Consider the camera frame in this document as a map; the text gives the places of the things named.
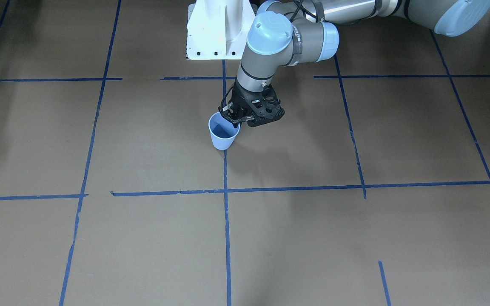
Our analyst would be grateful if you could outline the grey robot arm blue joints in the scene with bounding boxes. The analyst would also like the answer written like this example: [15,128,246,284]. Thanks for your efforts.
[233,0,490,93]

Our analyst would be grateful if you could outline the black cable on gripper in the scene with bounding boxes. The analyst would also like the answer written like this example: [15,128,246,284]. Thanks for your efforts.
[219,84,236,116]

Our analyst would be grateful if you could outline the blue ribbed plastic cup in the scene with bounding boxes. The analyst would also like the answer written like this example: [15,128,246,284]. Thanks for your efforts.
[208,112,241,150]

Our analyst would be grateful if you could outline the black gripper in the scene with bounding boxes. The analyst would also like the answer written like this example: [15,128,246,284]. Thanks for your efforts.
[225,82,285,128]

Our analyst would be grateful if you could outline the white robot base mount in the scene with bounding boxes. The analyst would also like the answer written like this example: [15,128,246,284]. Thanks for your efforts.
[185,0,257,60]

